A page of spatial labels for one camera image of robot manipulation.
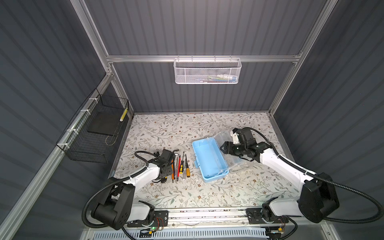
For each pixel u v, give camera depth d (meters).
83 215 0.38
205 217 0.75
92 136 0.73
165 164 0.72
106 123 0.79
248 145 0.64
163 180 0.86
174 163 0.93
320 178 0.43
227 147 0.75
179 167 0.90
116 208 0.42
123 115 0.81
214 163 0.86
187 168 0.90
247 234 0.70
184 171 0.89
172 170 0.89
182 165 0.91
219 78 0.92
